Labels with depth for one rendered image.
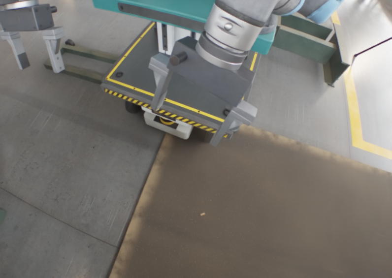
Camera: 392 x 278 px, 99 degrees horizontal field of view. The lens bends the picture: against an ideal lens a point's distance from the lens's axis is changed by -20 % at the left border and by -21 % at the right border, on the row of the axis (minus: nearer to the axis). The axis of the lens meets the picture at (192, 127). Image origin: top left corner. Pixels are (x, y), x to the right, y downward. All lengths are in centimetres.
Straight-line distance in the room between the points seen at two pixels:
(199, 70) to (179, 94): 64
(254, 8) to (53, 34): 40
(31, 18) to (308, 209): 138
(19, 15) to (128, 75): 63
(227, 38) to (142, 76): 79
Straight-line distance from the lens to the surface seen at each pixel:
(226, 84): 32
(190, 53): 32
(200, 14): 70
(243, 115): 34
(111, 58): 159
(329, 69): 195
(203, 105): 93
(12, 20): 59
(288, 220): 123
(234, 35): 28
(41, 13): 54
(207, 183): 112
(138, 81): 102
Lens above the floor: 110
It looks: 62 degrees down
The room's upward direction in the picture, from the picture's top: 8 degrees clockwise
